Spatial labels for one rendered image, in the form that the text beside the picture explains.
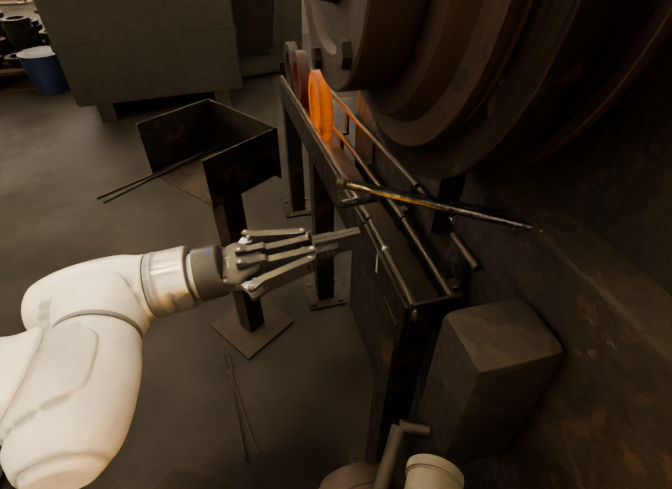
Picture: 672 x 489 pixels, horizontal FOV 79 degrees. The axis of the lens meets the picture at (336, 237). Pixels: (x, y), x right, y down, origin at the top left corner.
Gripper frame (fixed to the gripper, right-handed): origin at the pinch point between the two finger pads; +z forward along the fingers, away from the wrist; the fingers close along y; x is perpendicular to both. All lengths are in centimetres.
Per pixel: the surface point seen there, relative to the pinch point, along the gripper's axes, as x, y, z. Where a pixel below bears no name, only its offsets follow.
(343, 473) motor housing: -21.2, 22.8, -6.7
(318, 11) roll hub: 28.8, -6.4, 2.0
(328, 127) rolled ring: -8, -52, 10
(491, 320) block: 4.5, 21.8, 11.3
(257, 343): -72, -39, -23
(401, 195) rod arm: 14.4, 10.9, 5.5
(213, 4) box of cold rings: -11, -237, -16
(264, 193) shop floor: -74, -127, -11
